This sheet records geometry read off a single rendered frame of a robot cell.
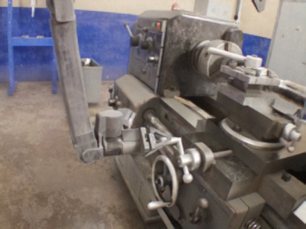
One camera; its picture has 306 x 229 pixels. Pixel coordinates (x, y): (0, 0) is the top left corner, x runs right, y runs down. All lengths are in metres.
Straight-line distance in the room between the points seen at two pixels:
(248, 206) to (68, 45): 0.66
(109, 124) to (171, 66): 0.79
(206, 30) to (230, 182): 0.96
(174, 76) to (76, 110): 0.87
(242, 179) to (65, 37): 0.60
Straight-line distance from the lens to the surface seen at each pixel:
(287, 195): 0.75
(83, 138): 0.60
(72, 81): 0.56
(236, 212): 0.72
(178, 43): 1.33
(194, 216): 0.82
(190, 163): 0.73
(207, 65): 1.21
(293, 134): 0.78
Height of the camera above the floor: 1.26
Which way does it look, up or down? 22 degrees down
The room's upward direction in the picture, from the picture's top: 8 degrees clockwise
